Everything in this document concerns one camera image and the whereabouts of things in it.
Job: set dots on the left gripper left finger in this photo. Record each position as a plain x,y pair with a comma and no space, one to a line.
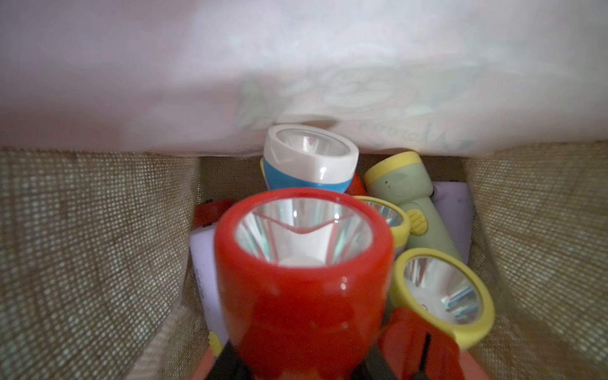
229,366

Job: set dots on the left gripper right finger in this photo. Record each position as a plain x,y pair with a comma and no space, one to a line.
374,367

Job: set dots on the green flashlight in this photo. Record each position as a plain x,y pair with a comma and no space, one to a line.
444,292
403,181

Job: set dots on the purple flashlight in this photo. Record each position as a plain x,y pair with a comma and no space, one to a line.
203,257
397,220
454,202

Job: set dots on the red flashlight white rim logo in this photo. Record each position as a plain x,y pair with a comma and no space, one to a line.
210,212

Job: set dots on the small blue object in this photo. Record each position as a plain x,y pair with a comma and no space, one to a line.
300,156

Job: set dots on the red flashlight single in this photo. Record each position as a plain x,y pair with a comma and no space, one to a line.
356,187

